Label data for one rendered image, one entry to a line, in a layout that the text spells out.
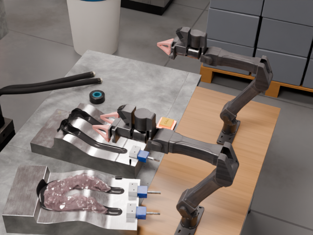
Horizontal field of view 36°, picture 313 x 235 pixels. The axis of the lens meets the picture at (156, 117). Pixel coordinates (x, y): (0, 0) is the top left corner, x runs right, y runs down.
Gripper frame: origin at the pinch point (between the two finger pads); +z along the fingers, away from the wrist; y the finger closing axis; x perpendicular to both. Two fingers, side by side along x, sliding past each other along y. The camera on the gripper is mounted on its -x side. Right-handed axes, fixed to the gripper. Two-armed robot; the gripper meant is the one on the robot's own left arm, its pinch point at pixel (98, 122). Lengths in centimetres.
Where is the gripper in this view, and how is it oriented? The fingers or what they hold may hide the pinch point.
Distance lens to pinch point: 180.2
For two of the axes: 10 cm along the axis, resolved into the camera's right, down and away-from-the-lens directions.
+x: -0.2, 7.7, 6.3
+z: -9.3, -2.5, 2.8
